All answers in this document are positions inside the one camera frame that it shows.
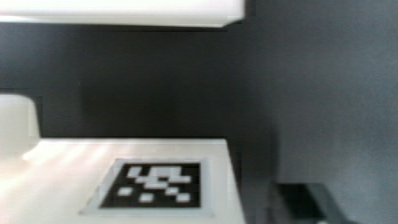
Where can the white front drawer box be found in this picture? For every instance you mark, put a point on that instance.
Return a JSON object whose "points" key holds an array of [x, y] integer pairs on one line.
{"points": [[110, 181]]}

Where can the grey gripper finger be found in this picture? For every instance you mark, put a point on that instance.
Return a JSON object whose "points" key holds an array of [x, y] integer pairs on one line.
{"points": [[303, 205]]}

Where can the white drawer cabinet frame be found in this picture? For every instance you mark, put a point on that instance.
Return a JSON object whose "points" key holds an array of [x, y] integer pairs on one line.
{"points": [[179, 13]]}

